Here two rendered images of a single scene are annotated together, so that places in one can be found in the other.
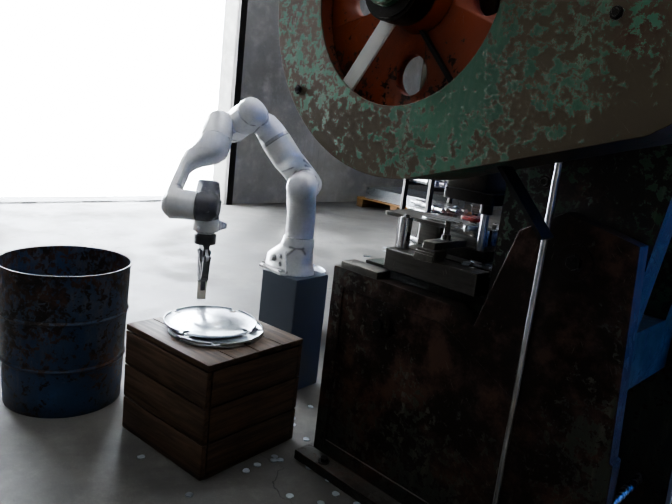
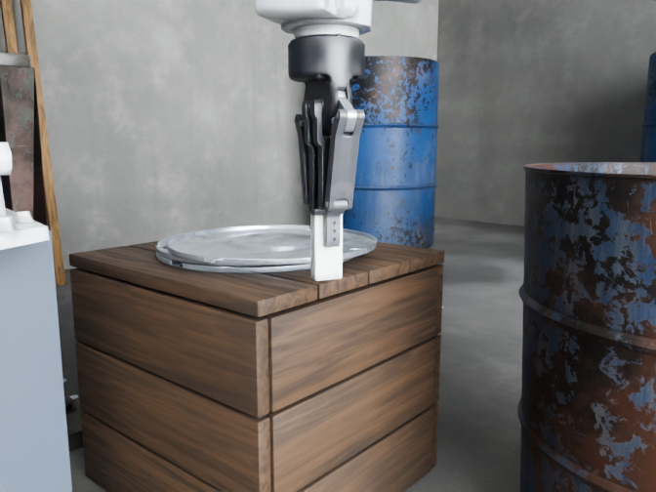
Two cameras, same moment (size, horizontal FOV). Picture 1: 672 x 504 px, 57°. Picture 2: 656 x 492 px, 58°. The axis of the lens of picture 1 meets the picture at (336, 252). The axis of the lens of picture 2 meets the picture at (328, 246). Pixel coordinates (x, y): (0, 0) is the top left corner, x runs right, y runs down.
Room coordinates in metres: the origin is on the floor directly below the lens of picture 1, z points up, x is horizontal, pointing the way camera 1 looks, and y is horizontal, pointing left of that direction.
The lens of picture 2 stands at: (2.69, 0.48, 0.51)
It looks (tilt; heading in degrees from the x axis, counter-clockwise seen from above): 10 degrees down; 182
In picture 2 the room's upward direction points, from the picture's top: straight up
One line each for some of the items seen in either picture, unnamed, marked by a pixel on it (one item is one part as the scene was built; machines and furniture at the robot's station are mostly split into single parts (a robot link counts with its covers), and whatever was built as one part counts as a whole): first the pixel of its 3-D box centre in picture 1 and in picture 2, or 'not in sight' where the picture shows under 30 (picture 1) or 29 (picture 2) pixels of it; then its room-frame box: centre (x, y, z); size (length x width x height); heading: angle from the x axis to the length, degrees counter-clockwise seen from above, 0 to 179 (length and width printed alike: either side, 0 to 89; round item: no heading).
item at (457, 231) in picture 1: (476, 235); not in sight; (1.76, -0.40, 0.76); 0.15 x 0.09 x 0.05; 136
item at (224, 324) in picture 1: (210, 320); (273, 241); (1.87, 0.37, 0.37); 0.29 x 0.29 x 0.01
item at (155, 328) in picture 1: (212, 382); (262, 364); (1.83, 0.35, 0.18); 0.40 x 0.38 x 0.35; 52
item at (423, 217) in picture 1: (427, 236); not in sight; (1.88, -0.27, 0.72); 0.25 x 0.14 x 0.14; 46
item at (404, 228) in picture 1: (405, 231); not in sight; (1.72, -0.19, 0.75); 0.03 x 0.03 x 0.10; 46
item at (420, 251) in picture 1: (443, 239); not in sight; (1.63, -0.28, 0.76); 0.17 x 0.06 x 0.10; 136
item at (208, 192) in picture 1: (206, 200); not in sight; (2.04, 0.45, 0.73); 0.18 x 0.10 x 0.13; 2
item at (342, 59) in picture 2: (204, 245); (326, 88); (2.08, 0.45, 0.56); 0.08 x 0.07 x 0.09; 24
